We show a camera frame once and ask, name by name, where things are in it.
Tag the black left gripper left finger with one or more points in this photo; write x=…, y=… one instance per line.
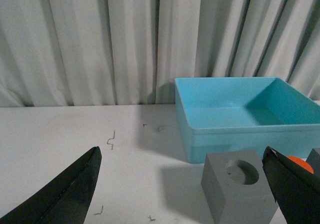
x=66, y=198

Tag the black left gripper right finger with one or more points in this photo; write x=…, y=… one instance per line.
x=295, y=189

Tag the orange cylinder part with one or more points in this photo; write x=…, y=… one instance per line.
x=298, y=163

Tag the gray block with square hole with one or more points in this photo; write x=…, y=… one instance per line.
x=314, y=160

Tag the gray block with round hole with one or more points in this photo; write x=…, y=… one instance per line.
x=236, y=188

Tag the blue plastic box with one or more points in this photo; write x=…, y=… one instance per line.
x=244, y=113

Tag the white pleated curtain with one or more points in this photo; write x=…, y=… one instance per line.
x=120, y=52

